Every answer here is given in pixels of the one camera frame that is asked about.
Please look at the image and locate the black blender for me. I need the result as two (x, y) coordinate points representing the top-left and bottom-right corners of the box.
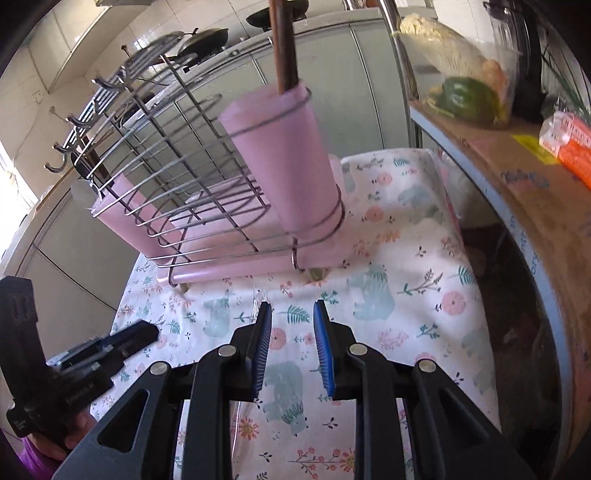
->
(482, 0), (550, 125)

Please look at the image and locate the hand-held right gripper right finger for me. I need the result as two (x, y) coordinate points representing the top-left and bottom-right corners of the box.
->
(313, 299), (522, 480)

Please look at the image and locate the dark red patterned chopstick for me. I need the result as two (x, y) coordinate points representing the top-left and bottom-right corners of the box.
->
(283, 0), (298, 90)
(270, 0), (288, 93)

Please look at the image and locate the pink utensil holder cup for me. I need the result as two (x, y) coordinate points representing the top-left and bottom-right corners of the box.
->
(218, 79), (346, 232)

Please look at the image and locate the black wok without lid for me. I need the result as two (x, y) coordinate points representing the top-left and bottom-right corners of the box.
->
(178, 28), (230, 58)

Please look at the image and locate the metal shelf rack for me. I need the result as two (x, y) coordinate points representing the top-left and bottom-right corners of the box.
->
(379, 0), (591, 480)

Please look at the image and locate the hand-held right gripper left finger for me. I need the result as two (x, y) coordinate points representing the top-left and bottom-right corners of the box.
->
(52, 302), (274, 480)

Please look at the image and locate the floral tablecloth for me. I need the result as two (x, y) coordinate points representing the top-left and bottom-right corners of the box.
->
(90, 148), (504, 480)

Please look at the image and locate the green pepper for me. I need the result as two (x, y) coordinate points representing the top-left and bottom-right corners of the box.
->
(427, 76), (502, 123)

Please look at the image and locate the person's left hand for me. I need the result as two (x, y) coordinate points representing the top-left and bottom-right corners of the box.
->
(25, 408), (98, 462)

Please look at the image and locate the pink drip tray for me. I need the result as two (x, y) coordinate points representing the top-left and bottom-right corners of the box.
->
(90, 159), (356, 284)

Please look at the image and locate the orange packet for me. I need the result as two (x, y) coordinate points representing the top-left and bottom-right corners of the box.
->
(539, 111), (591, 190)

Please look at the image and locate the napa cabbage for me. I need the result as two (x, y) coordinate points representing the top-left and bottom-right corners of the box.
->
(399, 13), (490, 77)

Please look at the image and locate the person's left forearm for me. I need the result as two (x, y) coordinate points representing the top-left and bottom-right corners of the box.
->
(16, 434), (70, 480)

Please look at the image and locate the black wok with lid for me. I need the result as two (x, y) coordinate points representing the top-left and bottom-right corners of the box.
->
(246, 0), (310, 28)

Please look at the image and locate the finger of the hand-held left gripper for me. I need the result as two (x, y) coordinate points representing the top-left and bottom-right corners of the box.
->
(60, 346), (127, 376)
(99, 322), (158, 358)

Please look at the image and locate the metal wire dish rack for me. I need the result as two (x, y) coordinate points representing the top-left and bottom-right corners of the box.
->
(44, 30), (347, 289)

